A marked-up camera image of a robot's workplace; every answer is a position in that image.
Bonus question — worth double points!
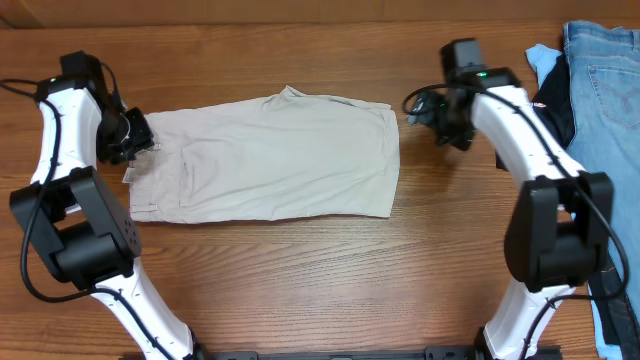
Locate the beige khaki shorts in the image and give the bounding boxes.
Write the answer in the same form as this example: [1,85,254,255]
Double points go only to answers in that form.
[124,86,400,224]

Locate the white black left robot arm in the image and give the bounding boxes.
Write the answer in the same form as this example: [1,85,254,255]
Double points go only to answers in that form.
[9,51,209,359]

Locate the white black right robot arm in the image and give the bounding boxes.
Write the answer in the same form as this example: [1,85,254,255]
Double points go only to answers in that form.
[402,38,613,359]

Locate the black printed t-shirt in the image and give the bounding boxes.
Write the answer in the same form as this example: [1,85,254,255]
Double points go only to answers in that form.
[494,54,626,351]

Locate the light blue garment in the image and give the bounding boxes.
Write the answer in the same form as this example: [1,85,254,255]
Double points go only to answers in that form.
[525,44,562,88]

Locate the blue denim jeans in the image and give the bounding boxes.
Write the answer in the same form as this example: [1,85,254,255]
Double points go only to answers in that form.
[564,21,639,315]

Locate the brown cardboard backboard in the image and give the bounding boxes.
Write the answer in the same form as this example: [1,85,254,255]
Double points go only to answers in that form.
[1,0,639,28]

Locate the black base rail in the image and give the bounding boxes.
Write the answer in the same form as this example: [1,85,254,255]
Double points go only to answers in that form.
[194,344,564,360]

